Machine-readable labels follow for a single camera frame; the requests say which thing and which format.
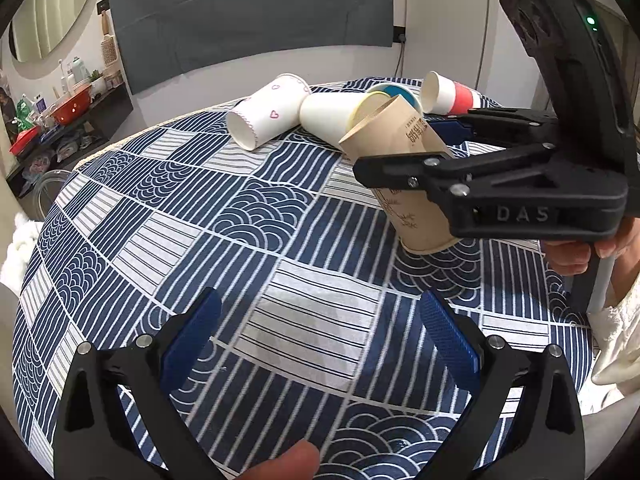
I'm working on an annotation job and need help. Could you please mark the white fluffy cloth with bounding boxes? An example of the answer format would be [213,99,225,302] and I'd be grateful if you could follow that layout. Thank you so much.
[1,212,43,297]

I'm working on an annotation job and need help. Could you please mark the white sleeve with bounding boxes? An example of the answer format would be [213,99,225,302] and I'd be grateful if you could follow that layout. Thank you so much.
[588,281,639,396]

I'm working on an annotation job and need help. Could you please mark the left hand thumb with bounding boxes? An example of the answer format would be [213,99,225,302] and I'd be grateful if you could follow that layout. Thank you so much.
[238,440,320,480]

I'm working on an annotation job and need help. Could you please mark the oval wall mirror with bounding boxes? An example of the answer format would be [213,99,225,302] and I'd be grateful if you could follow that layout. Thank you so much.
[10,0,87,63]

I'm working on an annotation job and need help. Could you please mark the transparent chair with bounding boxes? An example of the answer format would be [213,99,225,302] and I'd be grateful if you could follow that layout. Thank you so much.
[32,169,72,221]

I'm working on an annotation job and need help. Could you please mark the white cup red band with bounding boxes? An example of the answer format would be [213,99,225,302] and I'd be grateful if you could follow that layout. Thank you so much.
[420,70,482,116]

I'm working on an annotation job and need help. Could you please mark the white cup pink hearts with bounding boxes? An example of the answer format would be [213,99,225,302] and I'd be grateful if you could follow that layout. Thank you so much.
[226,74,311,151]

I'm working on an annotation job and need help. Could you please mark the brown bamboo print paper cup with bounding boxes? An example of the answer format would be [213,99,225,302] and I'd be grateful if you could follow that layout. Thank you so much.
[340,96,459,255]

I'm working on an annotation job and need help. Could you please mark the white cup yellow rim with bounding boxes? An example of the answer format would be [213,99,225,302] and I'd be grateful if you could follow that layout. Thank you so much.
[299,91,390,150]

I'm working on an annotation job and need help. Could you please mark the black side shelf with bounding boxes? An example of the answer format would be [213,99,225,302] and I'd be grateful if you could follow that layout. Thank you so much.
[6,84,134,198]

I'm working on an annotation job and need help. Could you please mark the red basin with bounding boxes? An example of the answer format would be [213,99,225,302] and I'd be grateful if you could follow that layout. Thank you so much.
[52,84,91,126]

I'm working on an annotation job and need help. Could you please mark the white refrigerator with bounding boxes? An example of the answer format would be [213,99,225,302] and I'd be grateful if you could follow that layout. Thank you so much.
[404,0,539,108]

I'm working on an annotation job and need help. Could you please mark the dark grey wall panel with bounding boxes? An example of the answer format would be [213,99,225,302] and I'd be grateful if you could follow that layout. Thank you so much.
[110,0,394,93]

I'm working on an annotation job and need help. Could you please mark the right hand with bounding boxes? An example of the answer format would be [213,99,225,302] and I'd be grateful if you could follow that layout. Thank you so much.
[541,218,640,301]

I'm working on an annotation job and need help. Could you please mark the white cup green blue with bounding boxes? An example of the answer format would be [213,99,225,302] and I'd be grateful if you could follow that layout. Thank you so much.
[367,81,424,114]

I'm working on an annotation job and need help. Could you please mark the blue white patchwork tablecloth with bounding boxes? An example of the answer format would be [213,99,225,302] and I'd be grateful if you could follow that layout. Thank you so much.
[12,104,593,479]

